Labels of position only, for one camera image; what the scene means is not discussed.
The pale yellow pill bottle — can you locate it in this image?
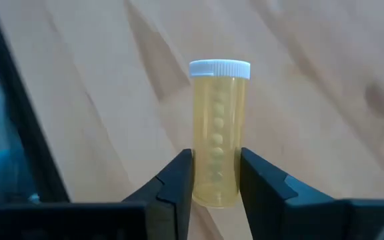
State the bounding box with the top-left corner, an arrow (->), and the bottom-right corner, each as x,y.
188,59 -> 251,209

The black metal table frame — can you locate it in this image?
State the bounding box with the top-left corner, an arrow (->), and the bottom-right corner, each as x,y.
0,0 -> 72,205

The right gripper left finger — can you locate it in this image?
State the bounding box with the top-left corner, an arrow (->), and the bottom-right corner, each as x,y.
121,148 -> 195,240

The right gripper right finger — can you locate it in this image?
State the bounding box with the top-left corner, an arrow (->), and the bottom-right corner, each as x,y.
239,147 -> 347,240

